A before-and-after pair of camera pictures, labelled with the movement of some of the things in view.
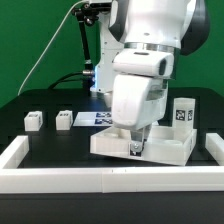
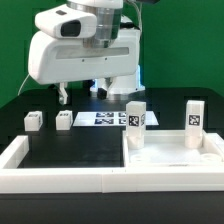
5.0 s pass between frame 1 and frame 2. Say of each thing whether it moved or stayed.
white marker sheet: stayed
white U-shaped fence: stayed
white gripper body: moved
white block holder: moved
